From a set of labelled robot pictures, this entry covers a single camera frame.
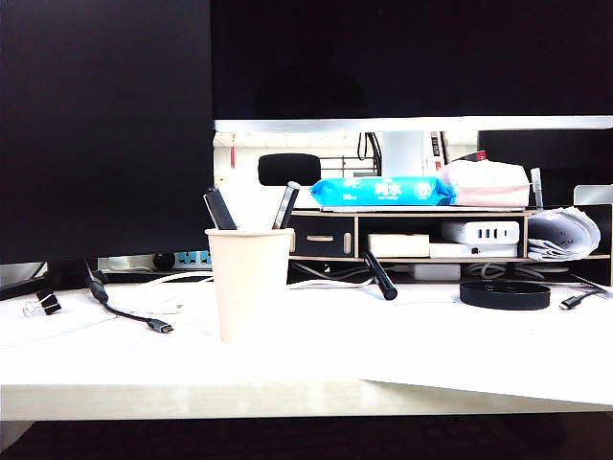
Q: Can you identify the blue wet wipes pack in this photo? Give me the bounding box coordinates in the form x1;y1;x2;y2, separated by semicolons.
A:
309;174;459;207

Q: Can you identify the black monitor silver bezel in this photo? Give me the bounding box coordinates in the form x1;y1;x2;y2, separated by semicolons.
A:
210;0;613;133

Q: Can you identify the black deli marker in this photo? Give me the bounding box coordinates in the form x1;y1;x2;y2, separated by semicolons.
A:
361;246;399;302

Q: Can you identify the beige paper cup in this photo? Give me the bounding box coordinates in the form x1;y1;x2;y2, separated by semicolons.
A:
204;226;296;344

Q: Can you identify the pink tissue pack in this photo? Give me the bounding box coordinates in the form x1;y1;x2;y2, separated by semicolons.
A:
438;159;532;207

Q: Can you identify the black chair headrest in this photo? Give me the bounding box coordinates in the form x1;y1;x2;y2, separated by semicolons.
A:
257;152;322;187

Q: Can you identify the black binder clip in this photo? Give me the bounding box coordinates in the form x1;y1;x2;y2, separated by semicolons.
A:
22;288;63;317

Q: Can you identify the thick white cable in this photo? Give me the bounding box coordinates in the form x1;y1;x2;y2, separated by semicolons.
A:
102;268;379;291

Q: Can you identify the black capped marker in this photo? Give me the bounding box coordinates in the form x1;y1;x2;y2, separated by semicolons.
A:
202;185;238;230

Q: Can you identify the rolled printed paper stack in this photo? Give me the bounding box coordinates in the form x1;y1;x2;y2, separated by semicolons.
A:
527;206;602;263

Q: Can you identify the white paper stack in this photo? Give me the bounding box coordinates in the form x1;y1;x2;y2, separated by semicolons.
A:
0;287;119;347

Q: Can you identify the black round lid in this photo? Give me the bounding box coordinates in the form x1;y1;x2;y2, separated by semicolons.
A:
459;280;552;311

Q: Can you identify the black wooden desk organizer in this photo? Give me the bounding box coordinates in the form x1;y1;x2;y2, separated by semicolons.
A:
284;203;613;264

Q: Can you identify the white printed carton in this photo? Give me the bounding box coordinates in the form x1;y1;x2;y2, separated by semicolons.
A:
423;129;444;172

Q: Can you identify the black screen panel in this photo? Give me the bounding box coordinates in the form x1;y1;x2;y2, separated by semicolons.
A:
478;128;613;207

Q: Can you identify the silver metal stand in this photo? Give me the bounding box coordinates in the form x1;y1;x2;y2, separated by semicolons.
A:
573;184;613;207

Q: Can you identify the beige cardboard box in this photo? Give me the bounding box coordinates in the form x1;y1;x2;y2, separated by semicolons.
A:
366;233;431;259

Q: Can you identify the white multiport charger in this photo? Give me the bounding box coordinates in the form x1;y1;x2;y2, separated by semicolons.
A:
441;219;521;245

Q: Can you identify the grey cable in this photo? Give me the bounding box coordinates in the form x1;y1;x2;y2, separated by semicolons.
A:
466;261;550;282

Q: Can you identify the flat white box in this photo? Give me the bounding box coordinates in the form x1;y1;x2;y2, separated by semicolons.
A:
428;242;519;259

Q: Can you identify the black hanging cable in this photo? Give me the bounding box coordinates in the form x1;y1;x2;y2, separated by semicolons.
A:
357;131;384;176

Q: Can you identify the black pen silver clip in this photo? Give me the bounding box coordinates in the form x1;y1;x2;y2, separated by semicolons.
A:
272;180;302;230

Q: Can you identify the large black monitor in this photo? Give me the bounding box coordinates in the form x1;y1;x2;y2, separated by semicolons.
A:
0;0;217;301

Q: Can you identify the white power brick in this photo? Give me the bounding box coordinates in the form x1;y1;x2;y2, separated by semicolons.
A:
414;263;463;282

